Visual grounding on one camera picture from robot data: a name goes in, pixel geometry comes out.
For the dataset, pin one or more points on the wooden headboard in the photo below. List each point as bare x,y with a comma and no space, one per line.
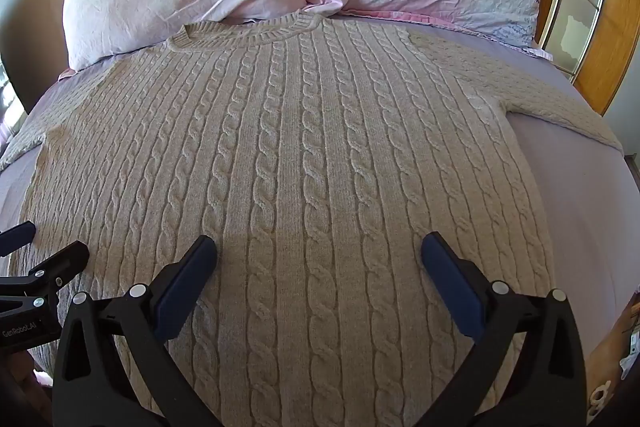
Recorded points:
590,12

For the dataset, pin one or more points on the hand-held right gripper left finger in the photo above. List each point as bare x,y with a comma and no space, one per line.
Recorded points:
186,269

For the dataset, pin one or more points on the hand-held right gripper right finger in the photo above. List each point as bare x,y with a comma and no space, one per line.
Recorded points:
450,277

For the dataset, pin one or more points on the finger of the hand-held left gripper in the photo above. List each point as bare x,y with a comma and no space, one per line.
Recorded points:
19,234
60,265

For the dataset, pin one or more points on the lavender bed sheet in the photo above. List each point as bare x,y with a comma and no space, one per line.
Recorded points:
575,207

